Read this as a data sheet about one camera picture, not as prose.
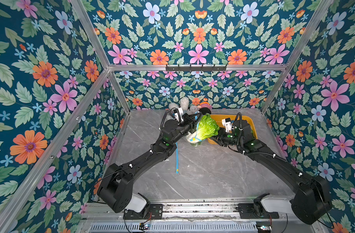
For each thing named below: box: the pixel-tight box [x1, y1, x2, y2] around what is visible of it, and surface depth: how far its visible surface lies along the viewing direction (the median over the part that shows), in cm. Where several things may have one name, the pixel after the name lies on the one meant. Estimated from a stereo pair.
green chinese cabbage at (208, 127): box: [195, 113, 221, 141], surface depth 70 cm
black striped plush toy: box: [197, 97, 212, 116], surface depth 117 cm
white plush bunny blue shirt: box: [168, 96, 200, 119], surface depth 114 cm
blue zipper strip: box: [175, 141, 179, 174], surface depth 92 cm
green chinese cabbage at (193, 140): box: [186, 132, 203, 148], surface depth 72 cm
